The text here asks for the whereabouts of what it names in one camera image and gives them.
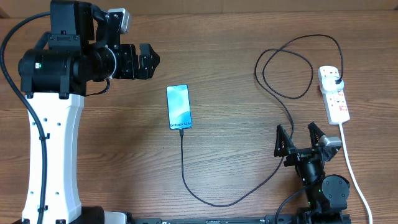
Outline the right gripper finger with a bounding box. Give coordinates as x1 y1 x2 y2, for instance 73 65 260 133
274 124 295 157
307 122 325 149

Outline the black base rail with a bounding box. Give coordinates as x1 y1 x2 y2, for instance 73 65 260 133
127 215 352 224

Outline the blue Samsung Galaxy smartphone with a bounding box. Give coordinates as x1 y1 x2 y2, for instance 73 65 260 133
166 85 193 130

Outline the white USB charger plug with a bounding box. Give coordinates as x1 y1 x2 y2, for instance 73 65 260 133
320 77 345 94

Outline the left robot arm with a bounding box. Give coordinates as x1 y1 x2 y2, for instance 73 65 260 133
17 1 160 223

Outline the white power strip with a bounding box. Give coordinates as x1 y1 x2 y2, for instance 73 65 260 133
317 65 350 125

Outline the white power strip cord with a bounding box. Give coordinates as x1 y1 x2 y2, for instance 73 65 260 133
338 123 374 224

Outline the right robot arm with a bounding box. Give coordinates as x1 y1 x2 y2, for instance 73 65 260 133
266 122 351 223

